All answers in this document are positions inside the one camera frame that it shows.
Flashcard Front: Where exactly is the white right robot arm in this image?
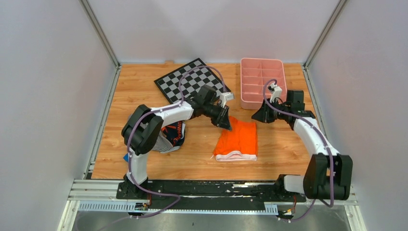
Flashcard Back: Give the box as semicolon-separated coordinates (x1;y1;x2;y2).
252;90;353;201

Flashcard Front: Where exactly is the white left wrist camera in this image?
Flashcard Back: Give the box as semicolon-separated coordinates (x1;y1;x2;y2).
218;92;234;107

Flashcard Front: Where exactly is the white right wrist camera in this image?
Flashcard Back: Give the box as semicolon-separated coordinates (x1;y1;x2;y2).
268;83;282;103

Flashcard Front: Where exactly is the grey striped underwear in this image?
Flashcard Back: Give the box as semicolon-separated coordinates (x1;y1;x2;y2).
121;115;165;155

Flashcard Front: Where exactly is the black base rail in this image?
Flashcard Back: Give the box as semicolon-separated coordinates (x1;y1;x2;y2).
129;180;306;210

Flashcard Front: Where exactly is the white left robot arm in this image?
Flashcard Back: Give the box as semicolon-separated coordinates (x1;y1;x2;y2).
116;85;234;199

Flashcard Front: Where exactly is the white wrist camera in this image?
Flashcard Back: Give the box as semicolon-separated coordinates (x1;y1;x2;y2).
268;83;282;103
218;92;234;107

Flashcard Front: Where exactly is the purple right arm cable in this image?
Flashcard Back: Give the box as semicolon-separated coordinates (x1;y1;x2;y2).
262;79;335;222

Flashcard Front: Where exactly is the black white checkerboard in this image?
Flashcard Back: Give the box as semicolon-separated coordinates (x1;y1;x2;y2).
154;58;230;104

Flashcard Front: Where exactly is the pink compartment tray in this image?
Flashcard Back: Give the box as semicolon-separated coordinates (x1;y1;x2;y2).
240;58;287;110

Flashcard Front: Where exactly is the white slotted cable duct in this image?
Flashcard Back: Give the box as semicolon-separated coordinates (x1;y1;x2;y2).
77;201;279;215

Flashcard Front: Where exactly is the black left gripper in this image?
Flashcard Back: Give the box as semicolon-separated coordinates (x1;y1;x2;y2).
203;103;232;131

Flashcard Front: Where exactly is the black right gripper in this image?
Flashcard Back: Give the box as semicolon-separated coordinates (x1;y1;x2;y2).
251;98;290;124

